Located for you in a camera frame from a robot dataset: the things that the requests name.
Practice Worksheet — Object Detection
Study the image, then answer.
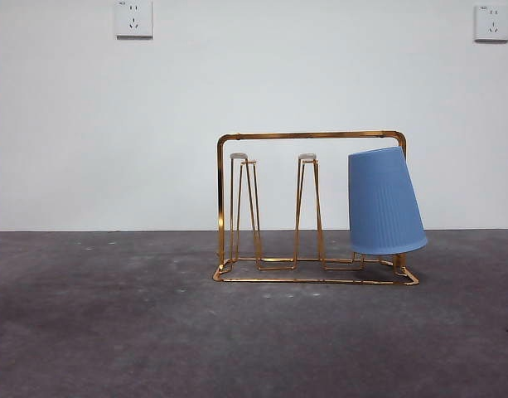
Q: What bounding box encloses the blue ribbed plastic cup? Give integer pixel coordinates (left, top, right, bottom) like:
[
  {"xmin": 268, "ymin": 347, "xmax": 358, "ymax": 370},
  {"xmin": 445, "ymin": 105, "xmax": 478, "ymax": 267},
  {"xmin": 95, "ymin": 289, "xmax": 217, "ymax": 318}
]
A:
[{"xmin": 346, "ymin": 145, "xmax": 428, "ymax": 256}]

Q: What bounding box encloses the gold wire cup rack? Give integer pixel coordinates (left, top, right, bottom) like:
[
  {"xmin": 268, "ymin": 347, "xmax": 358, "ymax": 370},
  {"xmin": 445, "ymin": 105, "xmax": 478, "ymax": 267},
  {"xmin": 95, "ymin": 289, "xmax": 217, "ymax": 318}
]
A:
[{"xmin": 212, "ymin": 130, "xmax": 420, "ymax": 287}]

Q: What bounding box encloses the white wall socket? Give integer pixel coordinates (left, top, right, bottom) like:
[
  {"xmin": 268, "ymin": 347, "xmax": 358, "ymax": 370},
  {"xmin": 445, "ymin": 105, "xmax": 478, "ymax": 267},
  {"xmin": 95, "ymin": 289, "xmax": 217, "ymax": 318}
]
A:
[
  {"xmin": 473, "ymin": 2, "xmax": 508, "ymax": 43},
  {"xmin": 115, "ymin": 0, "xmax": 154, "ymax": 41}
]

